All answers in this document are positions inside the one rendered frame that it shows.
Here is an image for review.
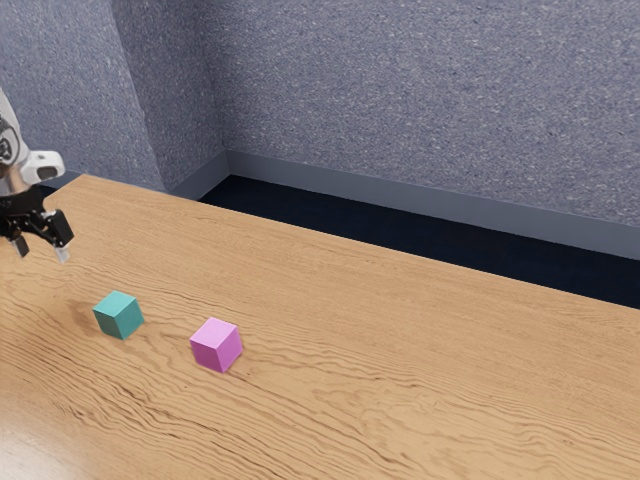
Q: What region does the pink block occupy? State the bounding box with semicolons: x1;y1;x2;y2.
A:
188;316;244;374

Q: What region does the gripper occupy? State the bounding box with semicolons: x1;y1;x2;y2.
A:
0;185;76;265

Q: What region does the teal block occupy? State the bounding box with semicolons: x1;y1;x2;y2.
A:
91;290;146;342

